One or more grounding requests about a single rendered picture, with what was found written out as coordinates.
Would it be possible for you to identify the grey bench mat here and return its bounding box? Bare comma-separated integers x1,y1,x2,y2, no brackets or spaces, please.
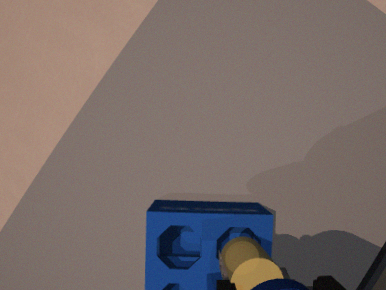
0,0,386,290

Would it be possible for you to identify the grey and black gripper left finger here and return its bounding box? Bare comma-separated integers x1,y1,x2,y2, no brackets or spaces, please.
217,280,237,290

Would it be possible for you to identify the blue tube rack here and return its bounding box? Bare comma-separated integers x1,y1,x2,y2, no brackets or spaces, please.
145,200,273,290

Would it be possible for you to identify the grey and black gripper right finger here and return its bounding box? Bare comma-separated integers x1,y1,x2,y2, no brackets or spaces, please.
313,276,346,290

